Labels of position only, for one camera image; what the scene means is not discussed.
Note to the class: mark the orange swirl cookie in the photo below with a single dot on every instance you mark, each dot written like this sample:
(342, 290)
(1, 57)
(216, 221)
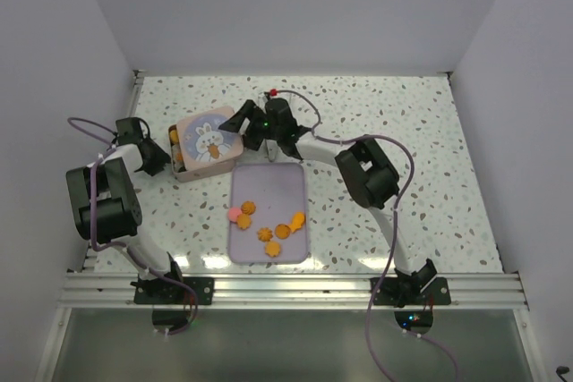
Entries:
(248, 208)

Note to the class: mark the orange leaf cookie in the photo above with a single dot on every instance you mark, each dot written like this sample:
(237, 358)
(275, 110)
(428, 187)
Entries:
(272, 249)
(243, 221)

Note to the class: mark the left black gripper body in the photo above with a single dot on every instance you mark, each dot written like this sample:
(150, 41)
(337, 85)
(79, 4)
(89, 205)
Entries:
(146, 141)

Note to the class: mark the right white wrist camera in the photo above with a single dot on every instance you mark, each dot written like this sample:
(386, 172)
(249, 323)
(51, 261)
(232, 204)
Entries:
(272, 93)

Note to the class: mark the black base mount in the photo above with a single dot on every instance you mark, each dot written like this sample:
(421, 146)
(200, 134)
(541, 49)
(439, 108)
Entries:
(199, 290)
(423, 287)

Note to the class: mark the orange leaf cookie bottom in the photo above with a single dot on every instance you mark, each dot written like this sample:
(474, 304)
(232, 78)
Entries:
(272, 249)

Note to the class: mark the orange chip cookie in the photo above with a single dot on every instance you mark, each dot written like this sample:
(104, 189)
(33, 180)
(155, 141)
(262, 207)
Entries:
(282, 231)

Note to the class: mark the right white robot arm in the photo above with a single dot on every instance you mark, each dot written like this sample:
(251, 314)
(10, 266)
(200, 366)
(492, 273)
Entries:
(371, 179)

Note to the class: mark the orange rosette cookie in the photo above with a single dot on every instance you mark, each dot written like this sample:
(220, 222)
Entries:
(264, 234)

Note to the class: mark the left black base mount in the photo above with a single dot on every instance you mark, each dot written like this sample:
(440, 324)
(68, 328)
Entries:
(199, 290)

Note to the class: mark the orange leaf cookie left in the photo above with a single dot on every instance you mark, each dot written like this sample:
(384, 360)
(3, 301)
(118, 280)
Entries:
(243, 221)

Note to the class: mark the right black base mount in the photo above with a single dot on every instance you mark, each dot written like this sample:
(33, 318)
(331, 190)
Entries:
(423, 287)

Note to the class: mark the pink sandwich cookie left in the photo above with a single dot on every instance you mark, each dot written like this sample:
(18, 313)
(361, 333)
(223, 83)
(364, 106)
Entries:
(233, 213)

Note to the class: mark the lavender plastic tray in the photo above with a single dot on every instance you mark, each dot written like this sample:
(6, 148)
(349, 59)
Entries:
(278, 190)

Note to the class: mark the round orange cookie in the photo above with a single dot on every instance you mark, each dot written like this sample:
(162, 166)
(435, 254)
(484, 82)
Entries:
(173, 136)

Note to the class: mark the cookie tin with liners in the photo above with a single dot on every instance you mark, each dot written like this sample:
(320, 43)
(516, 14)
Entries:
(184, 176)

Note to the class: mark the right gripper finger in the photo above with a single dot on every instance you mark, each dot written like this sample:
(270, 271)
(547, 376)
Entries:
(252, 143)
(236, 121)

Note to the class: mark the aluminium front rail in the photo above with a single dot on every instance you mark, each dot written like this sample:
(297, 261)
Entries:
(480, 291)

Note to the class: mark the orange fish cookie right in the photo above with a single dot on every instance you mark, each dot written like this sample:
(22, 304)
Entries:
(297, 222)

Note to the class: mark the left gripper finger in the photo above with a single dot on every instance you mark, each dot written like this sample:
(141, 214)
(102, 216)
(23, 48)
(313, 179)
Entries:
(157, 154)
(154, 169)

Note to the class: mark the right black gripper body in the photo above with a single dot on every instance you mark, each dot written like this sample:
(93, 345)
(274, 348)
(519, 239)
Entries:
(260, 125)

